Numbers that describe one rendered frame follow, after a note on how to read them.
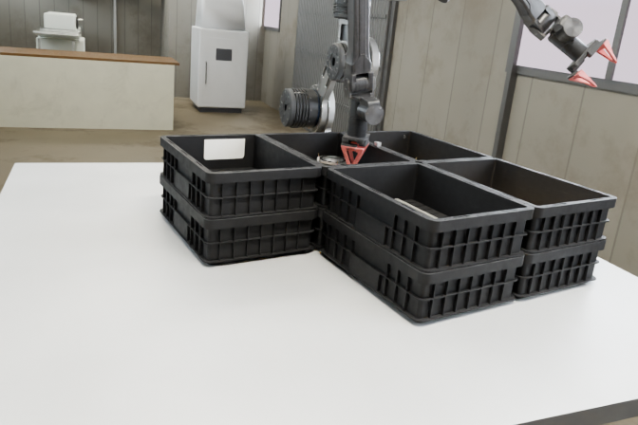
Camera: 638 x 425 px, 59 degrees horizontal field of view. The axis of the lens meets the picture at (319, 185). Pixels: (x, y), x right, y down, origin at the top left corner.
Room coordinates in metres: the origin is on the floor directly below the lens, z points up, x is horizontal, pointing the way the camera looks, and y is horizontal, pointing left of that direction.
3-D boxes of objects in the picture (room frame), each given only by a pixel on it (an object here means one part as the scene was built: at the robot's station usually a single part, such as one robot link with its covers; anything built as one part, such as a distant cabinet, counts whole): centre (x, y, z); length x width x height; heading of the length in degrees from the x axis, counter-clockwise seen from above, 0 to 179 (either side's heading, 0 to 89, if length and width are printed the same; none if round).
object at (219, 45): (7.70, 1.49, 0.76); 0.74 x 0.63 x 1.52; 22
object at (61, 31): (7.56, 3.52, 0.53); 2.32 x 0.56 x 1.07; 22
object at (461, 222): (1.27, -0.24, 0.92); 0.40 x 0.30 x 0.02; 32
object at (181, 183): (1.45, 0.22, 0.87); 0.40 x 0.30 x 0.11; 32
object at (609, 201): (1.42, -0.50, 0.92); 0.40 x 0.30 x 0.02; 32
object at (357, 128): (1.65, -0.10, 0.98); 0.10 x 0.07 x 0.07; 166
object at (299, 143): (1.61, -0.03, 0.87); 0.40 x 0.30 x 0.11; 32
